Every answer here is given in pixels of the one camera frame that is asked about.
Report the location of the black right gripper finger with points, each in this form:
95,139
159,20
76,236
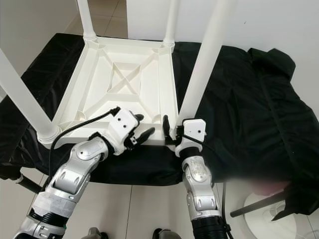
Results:
167,128

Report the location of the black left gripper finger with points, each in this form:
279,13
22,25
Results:
145,135
137,118

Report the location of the white plastic table top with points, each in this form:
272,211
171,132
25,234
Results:
89,94

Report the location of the white plastic table leg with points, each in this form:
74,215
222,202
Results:
207,59
171,22
25,99
85,20

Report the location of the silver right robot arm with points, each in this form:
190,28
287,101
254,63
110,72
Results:
202,191

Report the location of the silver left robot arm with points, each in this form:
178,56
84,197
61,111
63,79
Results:
75,174

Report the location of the black cloth table cover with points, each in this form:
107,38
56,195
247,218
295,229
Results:
269,114

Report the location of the grey robot right foot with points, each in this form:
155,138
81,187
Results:
165,234

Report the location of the grey robot foot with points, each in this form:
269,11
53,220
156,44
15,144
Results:
165,234
95,234

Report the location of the grey robot left foot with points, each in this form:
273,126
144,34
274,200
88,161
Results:
95,234

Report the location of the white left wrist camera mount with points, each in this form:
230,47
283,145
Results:
122,125

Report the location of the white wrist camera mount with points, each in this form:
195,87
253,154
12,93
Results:
195,129
122,125

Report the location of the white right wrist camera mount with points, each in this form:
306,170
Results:
195,129

